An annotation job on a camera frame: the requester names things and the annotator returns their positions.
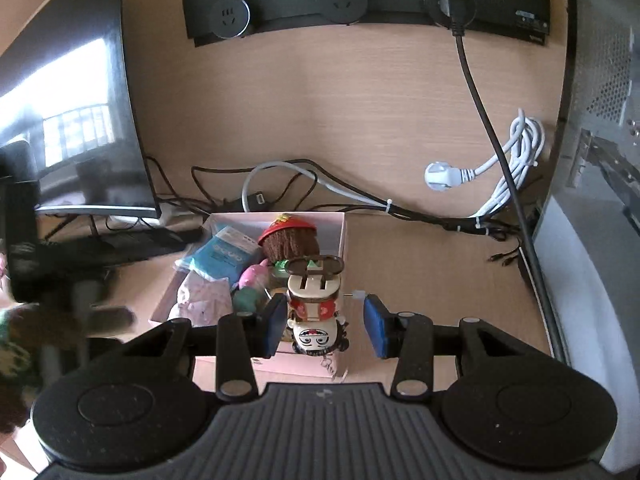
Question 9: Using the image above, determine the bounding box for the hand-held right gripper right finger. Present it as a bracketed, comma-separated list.
[364, 295, 551, 395]

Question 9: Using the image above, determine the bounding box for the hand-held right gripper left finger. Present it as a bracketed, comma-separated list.
[125, 294, 289, 401]

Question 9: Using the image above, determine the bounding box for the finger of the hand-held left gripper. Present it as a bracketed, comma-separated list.
[75, 306, 138, 336]

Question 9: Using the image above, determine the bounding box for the opera figure keychain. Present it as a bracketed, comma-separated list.
[283, 255, 367, 382]

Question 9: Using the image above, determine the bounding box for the pink egg toy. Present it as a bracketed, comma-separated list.
[239, 261, 273, 292]

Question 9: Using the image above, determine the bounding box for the pink and white packet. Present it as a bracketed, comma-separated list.
[167, 270, 236, 328]

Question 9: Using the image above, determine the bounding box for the crochet doll with red hat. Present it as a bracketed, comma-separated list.
[257, 214, 321, 263]

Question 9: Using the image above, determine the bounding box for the blue packet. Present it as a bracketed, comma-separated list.
[175, 225, 263, 283]

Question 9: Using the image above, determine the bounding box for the pink box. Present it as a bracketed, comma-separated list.
[149, 211, 351, 383]

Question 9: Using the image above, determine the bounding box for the white power strip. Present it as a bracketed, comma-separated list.
[107, 207, 176, 227]

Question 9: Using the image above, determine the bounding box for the black monitor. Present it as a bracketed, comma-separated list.
[0, 0, 162, 220]

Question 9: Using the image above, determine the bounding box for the black socket bar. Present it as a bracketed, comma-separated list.
[181, 0, 552, 50]

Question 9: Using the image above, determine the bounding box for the black cable bundle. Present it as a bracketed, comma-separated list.
[145, 155, 531, 266]

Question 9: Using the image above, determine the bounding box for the grey cable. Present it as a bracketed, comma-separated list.
[242, 160, 396, 213]

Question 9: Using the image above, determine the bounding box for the white power cable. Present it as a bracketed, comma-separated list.
[424, 110, 546, 221]

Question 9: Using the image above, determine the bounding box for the black plug cable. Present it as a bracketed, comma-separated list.
[436, 0, 558, 326]

